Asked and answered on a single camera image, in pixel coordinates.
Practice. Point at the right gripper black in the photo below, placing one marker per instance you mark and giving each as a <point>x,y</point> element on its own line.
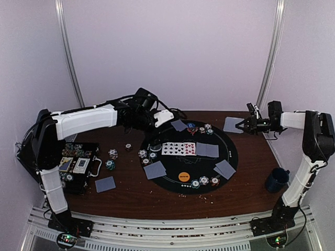
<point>252,126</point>

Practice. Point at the blue backed card deck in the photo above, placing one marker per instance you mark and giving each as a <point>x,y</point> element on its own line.
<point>230,125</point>

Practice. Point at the black orange 100 chip stack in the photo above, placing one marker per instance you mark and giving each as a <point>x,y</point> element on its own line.
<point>128,147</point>

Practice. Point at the green blue chip top mat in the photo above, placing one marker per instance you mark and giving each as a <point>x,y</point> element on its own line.
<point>209,132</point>

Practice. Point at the blue white chip top mat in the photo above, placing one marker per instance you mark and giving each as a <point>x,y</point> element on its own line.
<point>207,126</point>

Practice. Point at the blue white chip mat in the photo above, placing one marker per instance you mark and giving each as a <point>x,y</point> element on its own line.
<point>207,126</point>
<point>204,180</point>

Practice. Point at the face down board card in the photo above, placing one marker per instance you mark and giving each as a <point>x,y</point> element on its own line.
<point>201,149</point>
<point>212,150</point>

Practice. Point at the blue white 10 chip stack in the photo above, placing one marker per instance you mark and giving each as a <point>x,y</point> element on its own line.
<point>113,154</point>

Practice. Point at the clear dealer button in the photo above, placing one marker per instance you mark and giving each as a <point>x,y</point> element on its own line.
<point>156,148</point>

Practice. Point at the face down cards mat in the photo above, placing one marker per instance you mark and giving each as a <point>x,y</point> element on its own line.
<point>178,125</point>
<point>224,169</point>
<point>155,170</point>

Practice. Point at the blue small blind button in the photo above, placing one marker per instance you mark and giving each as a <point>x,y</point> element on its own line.
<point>191,125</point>

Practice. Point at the face down cards top mat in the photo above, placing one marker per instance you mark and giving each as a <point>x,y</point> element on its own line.
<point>178,125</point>

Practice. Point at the green blue 50 chip stack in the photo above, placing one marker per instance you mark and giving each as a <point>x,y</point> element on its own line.
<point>110,164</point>

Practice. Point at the face up clubs card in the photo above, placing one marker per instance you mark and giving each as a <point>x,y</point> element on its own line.
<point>168,148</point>

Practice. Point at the face up hearts card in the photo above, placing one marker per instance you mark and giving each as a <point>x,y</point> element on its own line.
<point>190,148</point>

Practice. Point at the face up spades card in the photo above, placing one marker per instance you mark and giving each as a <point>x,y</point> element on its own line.
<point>177,148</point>

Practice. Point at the orange chip bottom mat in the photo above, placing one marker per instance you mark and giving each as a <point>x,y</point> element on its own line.
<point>215,181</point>

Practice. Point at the blue white chip bottom mat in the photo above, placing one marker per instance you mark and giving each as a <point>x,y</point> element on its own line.
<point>204,180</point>

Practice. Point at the green chip bottom mat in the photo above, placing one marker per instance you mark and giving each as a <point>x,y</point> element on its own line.
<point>195,184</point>

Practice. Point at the orange big blind button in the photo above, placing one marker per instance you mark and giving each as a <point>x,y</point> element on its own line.
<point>184,176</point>

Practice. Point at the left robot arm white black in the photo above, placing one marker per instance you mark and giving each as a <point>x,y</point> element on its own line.
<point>44,144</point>

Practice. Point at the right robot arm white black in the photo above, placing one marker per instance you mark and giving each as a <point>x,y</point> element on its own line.
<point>317,148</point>

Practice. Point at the round black poker mat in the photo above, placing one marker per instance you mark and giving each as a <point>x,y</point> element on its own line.
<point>196,166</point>

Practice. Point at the black poker set case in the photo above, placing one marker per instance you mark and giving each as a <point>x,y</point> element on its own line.
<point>71,149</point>

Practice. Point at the boxed card deck white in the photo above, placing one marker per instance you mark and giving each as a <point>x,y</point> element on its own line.
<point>81,166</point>

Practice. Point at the dark blue mug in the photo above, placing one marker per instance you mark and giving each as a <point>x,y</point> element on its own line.
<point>276,180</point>

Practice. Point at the boxed card deck gold blue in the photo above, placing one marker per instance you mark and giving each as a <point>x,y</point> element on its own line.
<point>65,164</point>

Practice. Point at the green chip row in case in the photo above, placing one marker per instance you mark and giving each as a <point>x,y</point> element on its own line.
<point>66,176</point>

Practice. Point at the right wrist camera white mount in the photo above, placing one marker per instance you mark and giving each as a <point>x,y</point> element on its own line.
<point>254,109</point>

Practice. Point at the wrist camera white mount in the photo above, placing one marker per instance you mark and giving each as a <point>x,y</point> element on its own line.
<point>162,117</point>
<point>254,109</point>

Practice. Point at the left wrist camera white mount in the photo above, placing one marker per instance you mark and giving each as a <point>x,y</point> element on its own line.
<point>162,117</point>

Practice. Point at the right aluminium frame post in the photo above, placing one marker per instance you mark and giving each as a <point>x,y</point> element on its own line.
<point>273,50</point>

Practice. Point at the aluminium frame post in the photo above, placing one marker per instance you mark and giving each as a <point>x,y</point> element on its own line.
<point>59,8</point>
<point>273,50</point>

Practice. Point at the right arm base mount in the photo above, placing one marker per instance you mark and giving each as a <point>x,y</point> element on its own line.
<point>272,225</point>

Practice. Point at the aluminium front rail frame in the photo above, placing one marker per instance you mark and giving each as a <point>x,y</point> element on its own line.
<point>225,233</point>

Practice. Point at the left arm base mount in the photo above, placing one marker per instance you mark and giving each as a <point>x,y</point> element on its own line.
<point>65,222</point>

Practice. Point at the left aluminium frame post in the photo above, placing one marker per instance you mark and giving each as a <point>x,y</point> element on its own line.
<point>59,8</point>

